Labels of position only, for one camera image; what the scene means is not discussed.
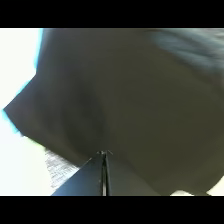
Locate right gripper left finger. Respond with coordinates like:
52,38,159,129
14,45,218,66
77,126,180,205
50,151,105,197

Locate black garment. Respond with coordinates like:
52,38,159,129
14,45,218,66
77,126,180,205
2,28,224,197

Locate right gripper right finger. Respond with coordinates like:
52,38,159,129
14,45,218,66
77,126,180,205
104,151,159,197

